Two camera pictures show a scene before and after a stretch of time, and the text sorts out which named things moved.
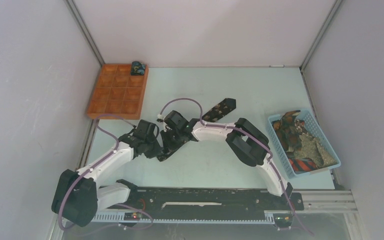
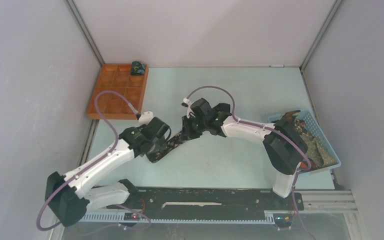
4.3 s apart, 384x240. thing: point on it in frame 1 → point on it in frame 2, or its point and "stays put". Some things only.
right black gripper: [168, 147] → [186, 129]
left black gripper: [156, 150] stays put
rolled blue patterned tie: [137, 68] stays put
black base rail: [220, 200] stays put
